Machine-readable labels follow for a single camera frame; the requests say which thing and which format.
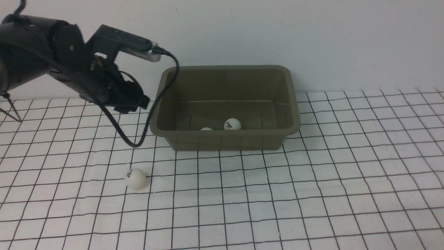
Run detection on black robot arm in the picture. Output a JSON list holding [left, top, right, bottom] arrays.
[[1, 15, 153, 114]]

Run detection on white ping-pong ball with logo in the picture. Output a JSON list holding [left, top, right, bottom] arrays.
[[124, 169, 146, 190]]

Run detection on black camera cable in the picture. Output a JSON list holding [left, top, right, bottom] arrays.
[[97, 47, 180, 149]]

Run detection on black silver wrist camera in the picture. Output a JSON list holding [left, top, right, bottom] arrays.
[[87, 24, 161, 63]]

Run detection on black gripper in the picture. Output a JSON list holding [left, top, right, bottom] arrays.
[[49, 57, 150, 114]]

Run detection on white black-grid tablecloth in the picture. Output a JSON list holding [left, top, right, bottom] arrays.
[[0, 90, 444, 250]]

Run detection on olive green plastic bin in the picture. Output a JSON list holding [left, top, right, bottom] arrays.
[[149, 65, 301, 151]]

